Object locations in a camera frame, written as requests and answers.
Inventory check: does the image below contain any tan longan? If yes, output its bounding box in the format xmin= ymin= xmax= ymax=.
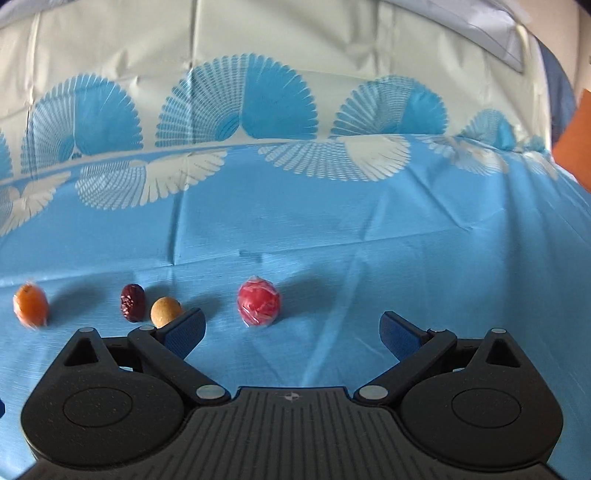
xmin=150 ymin=297 xmax=183 ymax=328

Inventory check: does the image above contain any dark red jujube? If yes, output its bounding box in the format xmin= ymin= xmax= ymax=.
xmin=120 ymin=284 xmax=146 ymax=322

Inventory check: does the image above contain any wrapped red fruit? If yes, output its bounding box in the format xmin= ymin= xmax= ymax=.
xmin=236 ymin=277 xmax=281 ymax=327

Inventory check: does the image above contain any blue patterned cloth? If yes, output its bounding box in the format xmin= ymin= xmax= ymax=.
xmin=1 ymin=1 xmax=590 ymax=479

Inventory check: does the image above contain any orange cushion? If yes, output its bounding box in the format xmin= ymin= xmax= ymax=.
xmin=553 ymin=90 xmax=591 ymax=191

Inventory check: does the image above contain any grey plastic sheet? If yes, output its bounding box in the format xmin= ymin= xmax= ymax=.
xmin=378 ymin=1 xmax=544 ymax=77

